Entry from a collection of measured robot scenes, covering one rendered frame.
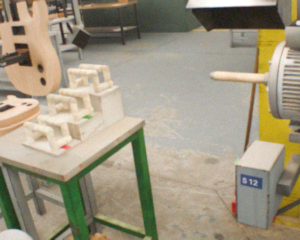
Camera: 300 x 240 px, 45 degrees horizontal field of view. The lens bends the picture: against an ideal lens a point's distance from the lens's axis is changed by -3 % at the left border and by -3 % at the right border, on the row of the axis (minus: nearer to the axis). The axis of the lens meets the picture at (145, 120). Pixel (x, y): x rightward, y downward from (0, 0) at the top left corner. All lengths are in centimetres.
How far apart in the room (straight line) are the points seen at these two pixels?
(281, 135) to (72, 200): 134
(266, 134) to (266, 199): 135
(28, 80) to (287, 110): 106
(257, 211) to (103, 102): 97
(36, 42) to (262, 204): 103
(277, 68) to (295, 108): 13
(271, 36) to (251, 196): 127
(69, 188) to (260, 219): 78
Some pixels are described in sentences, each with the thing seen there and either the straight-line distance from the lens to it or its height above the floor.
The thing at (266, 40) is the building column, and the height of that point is 118.
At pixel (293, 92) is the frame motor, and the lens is 115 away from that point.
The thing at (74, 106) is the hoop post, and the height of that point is 109.
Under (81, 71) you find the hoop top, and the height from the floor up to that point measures 120.
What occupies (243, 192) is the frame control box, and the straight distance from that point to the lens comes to 108.
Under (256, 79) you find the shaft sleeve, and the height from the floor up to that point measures 125.
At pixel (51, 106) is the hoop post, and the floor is 107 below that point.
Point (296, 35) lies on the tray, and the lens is 116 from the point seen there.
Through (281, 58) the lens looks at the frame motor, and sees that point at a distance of 118.
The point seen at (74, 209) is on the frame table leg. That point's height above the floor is 75.
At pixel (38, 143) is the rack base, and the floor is 94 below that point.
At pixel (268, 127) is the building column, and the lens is 236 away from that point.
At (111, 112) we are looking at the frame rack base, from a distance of 184.
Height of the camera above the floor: 165
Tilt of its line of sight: 23 degrees down
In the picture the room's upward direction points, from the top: 8 degrees counter-clockwise
